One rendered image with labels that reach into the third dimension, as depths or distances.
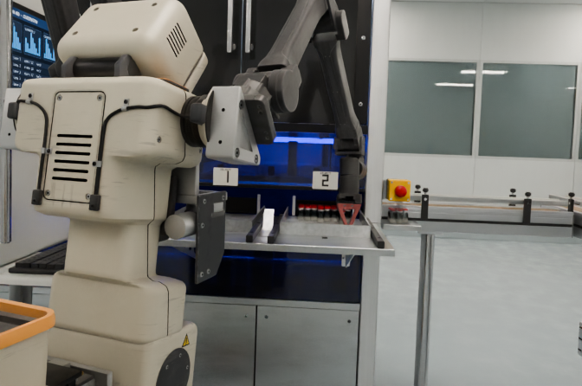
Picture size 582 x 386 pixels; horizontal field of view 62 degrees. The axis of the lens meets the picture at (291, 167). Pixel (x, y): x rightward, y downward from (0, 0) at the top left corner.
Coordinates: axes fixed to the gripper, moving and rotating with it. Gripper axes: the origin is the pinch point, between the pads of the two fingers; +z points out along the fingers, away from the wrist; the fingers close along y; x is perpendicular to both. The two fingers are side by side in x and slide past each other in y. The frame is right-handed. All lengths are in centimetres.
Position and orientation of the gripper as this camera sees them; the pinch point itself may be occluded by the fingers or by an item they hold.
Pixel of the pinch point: (348, 226)
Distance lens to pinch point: 142.4
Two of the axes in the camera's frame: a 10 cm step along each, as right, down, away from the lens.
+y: 0.4, 1.1, 9.9
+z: -0.3, 9.9, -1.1
